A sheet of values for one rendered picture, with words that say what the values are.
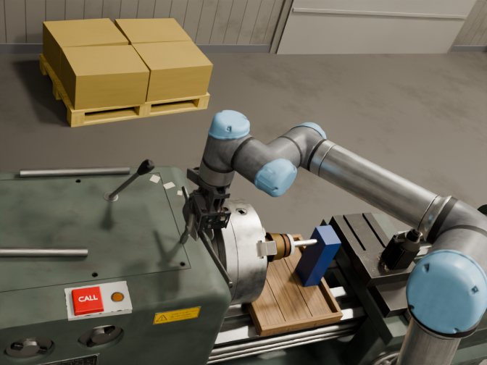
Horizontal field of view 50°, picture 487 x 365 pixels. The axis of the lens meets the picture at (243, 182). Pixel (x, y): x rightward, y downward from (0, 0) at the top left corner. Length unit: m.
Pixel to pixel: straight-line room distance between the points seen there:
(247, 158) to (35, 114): 2.91
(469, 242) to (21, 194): 1.03
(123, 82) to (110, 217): 2.33
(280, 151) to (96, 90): 2.67
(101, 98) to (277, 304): 2.27
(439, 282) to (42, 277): 0.82
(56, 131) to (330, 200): 1.90
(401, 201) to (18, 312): 0.79
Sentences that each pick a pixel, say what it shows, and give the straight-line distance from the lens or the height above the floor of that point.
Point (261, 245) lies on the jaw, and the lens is 1.46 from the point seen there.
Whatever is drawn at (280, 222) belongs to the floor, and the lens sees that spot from 3.32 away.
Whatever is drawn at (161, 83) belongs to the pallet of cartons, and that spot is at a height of 0.27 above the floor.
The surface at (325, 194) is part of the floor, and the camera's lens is 3.68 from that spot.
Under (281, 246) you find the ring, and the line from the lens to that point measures 1.60.
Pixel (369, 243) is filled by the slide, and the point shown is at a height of 0.97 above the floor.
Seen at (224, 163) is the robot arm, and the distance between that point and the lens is 1.04.
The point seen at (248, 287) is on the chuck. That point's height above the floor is 1.11.
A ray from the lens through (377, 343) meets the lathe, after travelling 1.92.
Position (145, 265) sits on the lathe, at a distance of 1.27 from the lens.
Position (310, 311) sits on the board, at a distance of 1.79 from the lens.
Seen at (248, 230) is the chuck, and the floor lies 1.23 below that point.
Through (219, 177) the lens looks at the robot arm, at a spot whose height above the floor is 1.56.
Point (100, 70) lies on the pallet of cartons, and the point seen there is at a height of 0.39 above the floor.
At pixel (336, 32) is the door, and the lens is 5.48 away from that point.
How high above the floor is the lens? 2.24
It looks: 40 degrees down
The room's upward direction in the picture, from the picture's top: 18 degrees clockwise
